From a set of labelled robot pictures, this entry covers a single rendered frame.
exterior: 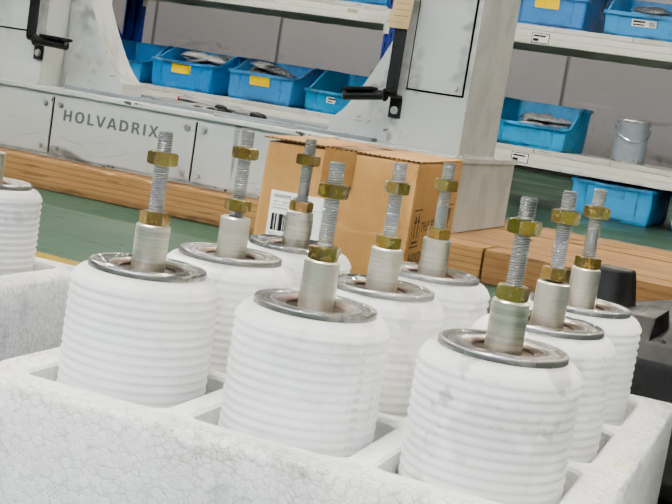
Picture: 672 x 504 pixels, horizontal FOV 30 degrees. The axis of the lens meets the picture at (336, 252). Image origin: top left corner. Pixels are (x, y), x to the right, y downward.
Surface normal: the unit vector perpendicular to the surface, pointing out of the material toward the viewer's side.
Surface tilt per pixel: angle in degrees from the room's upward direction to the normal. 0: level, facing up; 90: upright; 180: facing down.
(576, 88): 90
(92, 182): 90
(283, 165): 90
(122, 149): 90
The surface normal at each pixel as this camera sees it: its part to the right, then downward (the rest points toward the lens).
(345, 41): -0.40, 0.06
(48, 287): 0.91, 0.19
